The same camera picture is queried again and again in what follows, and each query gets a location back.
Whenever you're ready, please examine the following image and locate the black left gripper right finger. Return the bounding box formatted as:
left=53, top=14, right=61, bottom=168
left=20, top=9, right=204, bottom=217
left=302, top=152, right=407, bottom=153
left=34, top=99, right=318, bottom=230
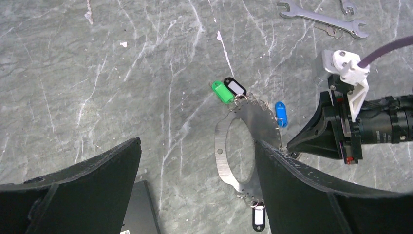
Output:
left=255, top=140, right=413, bottom=234

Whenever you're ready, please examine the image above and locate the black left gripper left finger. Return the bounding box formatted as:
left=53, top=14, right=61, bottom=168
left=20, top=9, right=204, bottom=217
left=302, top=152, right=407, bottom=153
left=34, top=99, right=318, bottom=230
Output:
left=0, top=137, right=142, bottom=234

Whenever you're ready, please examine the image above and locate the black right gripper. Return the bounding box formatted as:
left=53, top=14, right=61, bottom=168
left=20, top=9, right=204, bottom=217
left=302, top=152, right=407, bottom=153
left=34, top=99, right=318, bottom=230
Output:
left=287, top=76, right=363, bottom=165

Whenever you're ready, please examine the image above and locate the metal key organizer plate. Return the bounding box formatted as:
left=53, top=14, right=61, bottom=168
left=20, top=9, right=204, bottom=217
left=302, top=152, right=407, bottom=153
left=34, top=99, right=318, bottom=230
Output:
left=214, top=93, right=283, bottom=206

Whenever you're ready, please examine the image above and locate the small silver key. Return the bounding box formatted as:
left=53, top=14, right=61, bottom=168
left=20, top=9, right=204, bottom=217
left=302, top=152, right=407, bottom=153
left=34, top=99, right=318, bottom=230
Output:
left=314, top=24, right=344, bottom=39

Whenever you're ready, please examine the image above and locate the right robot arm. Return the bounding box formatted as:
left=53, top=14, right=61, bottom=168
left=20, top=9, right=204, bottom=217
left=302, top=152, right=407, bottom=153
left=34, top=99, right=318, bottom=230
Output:
left=287, top=75, right=413, bottom=164

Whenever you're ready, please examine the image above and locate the blue key tag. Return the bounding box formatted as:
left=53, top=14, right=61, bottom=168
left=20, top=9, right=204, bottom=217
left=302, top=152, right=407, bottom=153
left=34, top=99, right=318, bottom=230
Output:
left=274, top=101, right=288, bottom=128

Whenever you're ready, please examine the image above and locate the black flat box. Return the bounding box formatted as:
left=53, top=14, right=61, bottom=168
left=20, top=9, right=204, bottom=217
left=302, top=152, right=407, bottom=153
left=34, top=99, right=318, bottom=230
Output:
left=120, top=180, right=160, bottom=234

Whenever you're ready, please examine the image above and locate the black key tag white label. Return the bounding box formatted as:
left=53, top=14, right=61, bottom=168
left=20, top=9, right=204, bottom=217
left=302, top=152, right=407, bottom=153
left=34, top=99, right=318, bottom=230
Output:
left=224, top=77, right=247, bottom=96

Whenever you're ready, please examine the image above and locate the green key tag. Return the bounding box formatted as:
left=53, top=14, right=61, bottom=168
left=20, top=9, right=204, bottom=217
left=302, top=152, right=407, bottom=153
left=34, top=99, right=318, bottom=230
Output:
left=211, top=80, right=234, bottom=104

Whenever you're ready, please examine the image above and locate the large silver wrench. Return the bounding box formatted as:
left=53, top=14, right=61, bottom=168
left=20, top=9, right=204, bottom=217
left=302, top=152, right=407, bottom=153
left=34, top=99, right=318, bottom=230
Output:
left=277, top=0, right=370, bottom=39

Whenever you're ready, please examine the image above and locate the small silver wrench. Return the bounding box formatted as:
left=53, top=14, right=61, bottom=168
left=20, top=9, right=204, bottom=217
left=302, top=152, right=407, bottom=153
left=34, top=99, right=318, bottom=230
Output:
left=340, top=0, right=356, bottom=15

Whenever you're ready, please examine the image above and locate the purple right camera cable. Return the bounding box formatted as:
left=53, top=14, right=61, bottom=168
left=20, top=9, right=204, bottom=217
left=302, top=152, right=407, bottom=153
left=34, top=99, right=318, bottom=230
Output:
left=357, top=35, right=413, bottom=69

